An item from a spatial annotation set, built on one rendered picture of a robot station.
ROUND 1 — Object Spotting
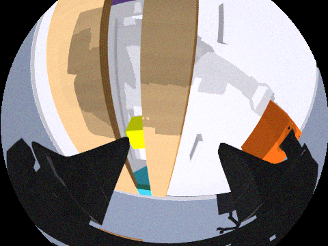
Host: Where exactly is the small yellow block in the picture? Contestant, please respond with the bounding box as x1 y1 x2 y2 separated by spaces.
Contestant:
125 115 145 150

